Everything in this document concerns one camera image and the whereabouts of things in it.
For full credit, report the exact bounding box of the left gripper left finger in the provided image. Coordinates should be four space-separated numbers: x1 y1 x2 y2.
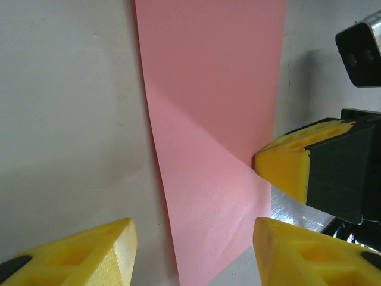
0 217 139 286

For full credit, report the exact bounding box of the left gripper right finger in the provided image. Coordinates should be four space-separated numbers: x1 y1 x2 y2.
254 216 381 286

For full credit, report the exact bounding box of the pink paper sheet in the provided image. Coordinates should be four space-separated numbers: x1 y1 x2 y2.
132 0 289 286

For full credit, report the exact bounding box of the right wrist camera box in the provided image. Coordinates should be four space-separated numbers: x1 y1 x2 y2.
335 8 381 88

